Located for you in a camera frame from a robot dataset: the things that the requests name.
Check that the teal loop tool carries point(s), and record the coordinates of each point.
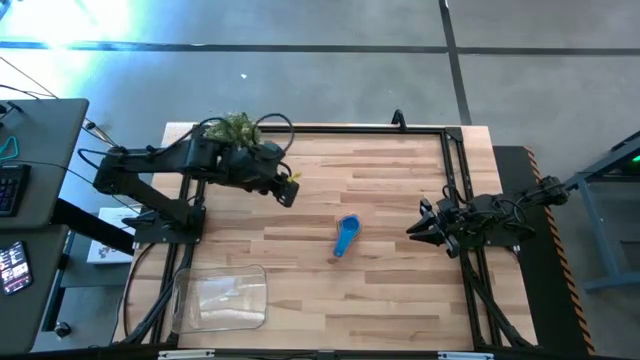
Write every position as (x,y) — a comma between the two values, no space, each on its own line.
(15,145)

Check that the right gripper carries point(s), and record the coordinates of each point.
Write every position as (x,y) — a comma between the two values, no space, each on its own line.
(447,230)

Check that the grey desk top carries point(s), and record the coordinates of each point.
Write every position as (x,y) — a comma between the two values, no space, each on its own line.
(40,310)
(45,140)

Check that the dark curved table clamp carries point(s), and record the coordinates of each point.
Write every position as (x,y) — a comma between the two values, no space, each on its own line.
(398,120)

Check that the black desk support beam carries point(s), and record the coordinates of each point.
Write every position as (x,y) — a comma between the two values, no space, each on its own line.
(90,227)

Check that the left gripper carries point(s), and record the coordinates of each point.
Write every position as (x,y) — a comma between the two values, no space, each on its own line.
(260,167)

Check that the black smartphone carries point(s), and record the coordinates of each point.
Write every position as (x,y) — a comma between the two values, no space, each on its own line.
(15,270)

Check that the grey metal bracket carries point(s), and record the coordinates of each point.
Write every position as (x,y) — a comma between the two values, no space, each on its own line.
(185,355)
(465,356)

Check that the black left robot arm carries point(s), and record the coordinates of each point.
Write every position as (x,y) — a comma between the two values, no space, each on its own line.
(150,160)

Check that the black round knob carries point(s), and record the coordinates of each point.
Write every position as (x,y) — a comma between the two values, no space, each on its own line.
(62,330)

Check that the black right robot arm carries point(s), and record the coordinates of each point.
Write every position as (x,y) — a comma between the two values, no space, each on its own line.
(500,220)

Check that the green plant in ribbed pot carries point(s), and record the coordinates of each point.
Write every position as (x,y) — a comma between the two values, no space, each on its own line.
(235,127)

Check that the blue-grey metal cart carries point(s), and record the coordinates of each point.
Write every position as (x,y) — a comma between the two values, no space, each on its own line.
(597,225)

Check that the white printed paper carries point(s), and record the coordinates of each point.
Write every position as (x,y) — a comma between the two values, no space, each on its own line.
(107,252)

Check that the black hazard-striped floor mat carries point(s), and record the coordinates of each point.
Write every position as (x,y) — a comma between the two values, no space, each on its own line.
(545,300)

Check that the black keyboard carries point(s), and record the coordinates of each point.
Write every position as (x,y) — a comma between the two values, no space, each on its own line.
(12,190)

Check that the clear plastic basket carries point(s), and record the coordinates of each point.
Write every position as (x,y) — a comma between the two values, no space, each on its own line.
(225,300)

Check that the blue measuring cup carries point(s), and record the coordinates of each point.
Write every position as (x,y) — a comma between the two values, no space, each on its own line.
(345,240)

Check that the yellow gripper tag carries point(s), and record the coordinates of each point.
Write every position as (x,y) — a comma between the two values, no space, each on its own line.
(295,176)

